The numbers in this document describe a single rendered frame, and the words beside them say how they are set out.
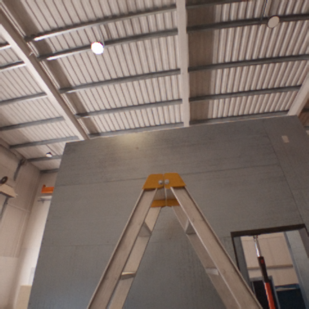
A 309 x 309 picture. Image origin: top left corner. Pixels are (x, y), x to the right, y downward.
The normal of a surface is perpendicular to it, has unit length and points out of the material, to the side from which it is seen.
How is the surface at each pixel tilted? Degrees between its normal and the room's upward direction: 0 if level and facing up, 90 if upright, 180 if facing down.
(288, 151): 90
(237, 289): 88
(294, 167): 90
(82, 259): 90
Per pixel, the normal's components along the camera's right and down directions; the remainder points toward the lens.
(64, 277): -0.14, -0.52
